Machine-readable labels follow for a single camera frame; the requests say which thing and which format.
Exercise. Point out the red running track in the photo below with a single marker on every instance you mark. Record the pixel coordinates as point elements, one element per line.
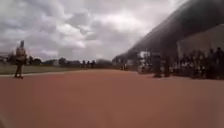
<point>106,103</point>

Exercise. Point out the row of trees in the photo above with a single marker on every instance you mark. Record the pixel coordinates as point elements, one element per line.
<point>61,62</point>

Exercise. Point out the grass field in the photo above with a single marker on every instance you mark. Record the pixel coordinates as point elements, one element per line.
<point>43,69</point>

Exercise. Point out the white painted line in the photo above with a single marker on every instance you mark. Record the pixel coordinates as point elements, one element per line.
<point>36,73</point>

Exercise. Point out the group of people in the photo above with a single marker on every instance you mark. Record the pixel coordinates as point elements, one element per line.
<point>200,65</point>

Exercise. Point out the grandstand building with dark roof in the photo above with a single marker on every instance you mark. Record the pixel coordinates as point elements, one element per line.
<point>196,20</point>

